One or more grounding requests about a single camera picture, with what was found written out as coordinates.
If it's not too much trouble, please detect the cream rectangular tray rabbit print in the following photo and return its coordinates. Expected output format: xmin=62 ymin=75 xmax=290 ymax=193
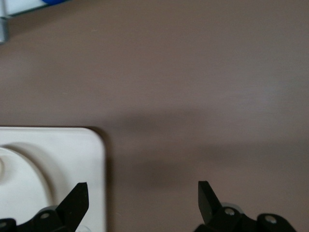
xmin=0 ymin=127 xmax=107 ymax=232

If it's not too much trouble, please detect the cream round plate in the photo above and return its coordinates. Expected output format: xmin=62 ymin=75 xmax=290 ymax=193
xmin=0 ymin=142 xmax=58 ymax=219

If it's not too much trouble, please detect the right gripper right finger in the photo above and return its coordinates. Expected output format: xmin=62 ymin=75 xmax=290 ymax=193
xmin=193 ymin=180 xmax=296 ymax=232

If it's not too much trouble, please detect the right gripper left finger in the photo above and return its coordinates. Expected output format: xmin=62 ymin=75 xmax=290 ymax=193
xmin=0 ymin=182 xmax=90 ymax=232

